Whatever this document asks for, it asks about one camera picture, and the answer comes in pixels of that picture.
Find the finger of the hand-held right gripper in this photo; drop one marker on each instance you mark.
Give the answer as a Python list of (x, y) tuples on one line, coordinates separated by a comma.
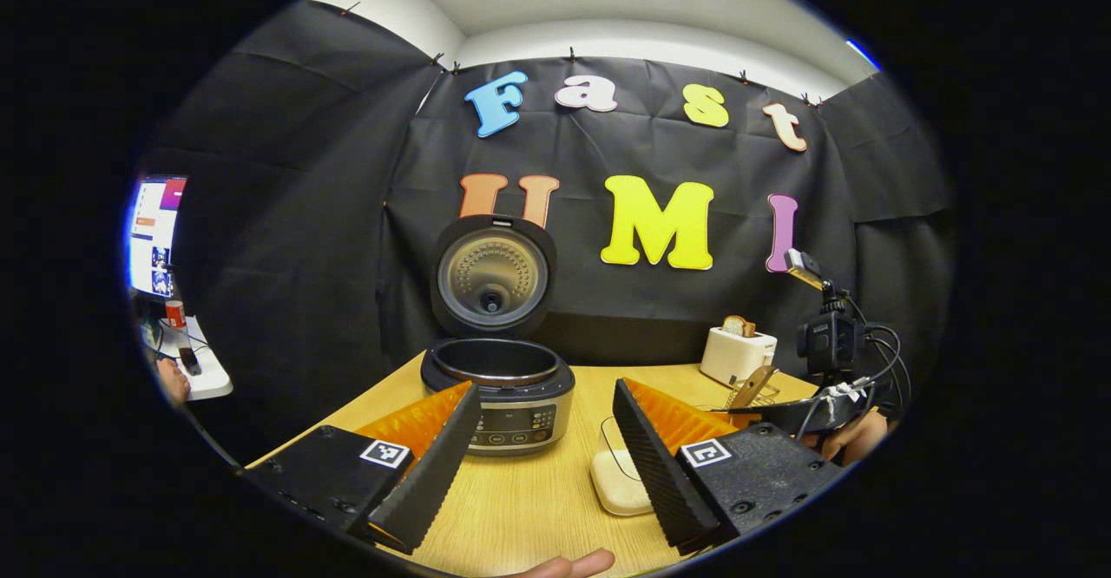
[(807, 417)]

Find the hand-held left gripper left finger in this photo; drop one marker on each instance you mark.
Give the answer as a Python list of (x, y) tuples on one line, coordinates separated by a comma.
[(430, 482)]

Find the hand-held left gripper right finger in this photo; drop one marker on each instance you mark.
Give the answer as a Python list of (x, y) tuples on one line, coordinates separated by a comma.
[(660, 474)]

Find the wooden spoon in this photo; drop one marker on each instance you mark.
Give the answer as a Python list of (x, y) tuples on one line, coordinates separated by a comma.
[(757, 383)]

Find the dark grey rice cooker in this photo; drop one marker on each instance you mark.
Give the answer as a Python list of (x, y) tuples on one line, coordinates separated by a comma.
[(495, 279)]

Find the clear plastic container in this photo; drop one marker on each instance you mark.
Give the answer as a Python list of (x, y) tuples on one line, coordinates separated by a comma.
[(608, 439)]

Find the white toaster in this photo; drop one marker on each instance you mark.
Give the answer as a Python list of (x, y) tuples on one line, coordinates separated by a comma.
[(733, 357)]

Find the white side desk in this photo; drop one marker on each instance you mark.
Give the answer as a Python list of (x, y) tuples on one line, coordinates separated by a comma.
[(213, 378)]

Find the small black device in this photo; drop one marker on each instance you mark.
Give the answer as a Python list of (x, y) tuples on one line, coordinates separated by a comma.
[(189, 361)]

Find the red can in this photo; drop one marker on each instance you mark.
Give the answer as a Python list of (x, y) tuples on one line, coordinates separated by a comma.
[(174, 314)]

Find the computer monitor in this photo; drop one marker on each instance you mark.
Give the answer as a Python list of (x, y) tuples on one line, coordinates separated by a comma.
[(154, 231)]

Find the row of black cloth clips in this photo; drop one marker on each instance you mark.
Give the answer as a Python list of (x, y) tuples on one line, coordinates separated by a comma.
[(571, 54)]

